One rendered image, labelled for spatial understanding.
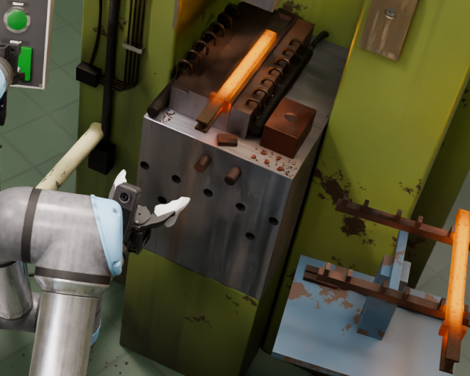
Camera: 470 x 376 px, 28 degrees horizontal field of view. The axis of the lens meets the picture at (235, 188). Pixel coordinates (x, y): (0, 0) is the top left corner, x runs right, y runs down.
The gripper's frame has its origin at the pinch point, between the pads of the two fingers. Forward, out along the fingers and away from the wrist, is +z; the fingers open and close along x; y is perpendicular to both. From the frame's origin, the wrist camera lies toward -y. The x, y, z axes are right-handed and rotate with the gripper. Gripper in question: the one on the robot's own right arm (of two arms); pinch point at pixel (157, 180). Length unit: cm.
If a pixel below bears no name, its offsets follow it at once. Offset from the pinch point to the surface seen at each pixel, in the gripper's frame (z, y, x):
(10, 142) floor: 82, 100, -91
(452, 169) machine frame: 88, 41, 55
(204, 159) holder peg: 22.9, 11.6, 1.6
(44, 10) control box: 23.2, -11.4, -41.2
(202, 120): 20.7, -1.3, 0.3
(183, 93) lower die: 30.7, 2.4, -8.8
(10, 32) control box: 18, -6, -46
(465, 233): 26, 5, 61
